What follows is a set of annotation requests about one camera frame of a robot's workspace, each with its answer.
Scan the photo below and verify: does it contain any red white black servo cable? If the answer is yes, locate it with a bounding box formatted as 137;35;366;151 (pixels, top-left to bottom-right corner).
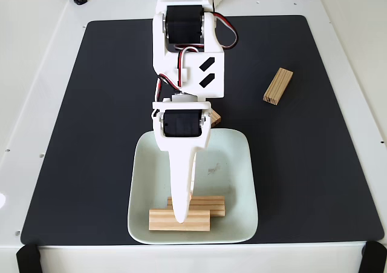
155;45;206;103
211;12;239;51

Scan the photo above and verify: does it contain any black table mat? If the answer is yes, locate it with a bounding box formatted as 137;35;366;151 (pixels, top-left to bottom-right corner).
20;15;385;246

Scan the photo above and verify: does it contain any pale green square plate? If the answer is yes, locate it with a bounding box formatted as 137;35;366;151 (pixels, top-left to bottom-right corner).
126;128;259;245

